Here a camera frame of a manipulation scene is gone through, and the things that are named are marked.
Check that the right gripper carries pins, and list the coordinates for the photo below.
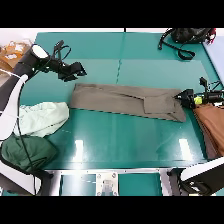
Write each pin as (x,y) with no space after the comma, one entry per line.
(186,98)

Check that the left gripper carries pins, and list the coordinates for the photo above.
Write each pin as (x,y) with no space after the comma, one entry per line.
(66,70)

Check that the grey trousers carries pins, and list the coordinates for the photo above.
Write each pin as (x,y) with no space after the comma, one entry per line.
(130,100)

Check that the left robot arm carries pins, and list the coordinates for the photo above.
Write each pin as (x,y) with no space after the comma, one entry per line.
(13,100)

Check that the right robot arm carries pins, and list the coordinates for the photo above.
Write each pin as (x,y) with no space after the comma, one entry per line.
(208,175)

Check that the brown garment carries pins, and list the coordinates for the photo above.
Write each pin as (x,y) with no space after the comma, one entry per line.
(211,123)

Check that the pale green garment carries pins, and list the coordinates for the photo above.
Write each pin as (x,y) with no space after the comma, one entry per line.
(41,118)

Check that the black bag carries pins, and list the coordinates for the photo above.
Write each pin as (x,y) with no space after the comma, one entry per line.
(188,36)

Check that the dark green garment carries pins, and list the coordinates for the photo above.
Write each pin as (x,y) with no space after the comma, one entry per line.
(28,151)

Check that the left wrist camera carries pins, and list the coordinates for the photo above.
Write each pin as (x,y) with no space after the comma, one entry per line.
(61,50)

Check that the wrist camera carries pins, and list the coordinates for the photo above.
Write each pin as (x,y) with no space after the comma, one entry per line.
(61,50)
(204,84)

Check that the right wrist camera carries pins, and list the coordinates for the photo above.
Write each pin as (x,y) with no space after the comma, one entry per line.
(204,84)

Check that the silver frame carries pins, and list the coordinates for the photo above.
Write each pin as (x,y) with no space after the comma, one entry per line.
(106,181)

